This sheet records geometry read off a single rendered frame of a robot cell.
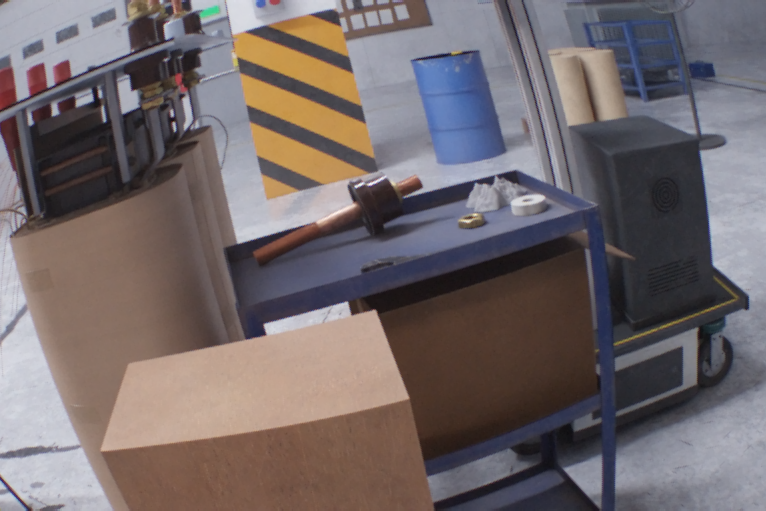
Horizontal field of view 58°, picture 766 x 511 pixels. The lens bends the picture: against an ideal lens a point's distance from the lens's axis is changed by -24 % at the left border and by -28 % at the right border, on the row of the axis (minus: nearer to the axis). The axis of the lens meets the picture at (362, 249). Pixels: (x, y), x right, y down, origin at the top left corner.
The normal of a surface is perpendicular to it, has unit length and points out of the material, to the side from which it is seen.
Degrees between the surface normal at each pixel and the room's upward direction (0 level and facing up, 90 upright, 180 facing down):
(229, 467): 90
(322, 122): 90
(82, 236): 90
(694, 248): 90
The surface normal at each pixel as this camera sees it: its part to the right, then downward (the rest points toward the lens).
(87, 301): 0.10, 0.24
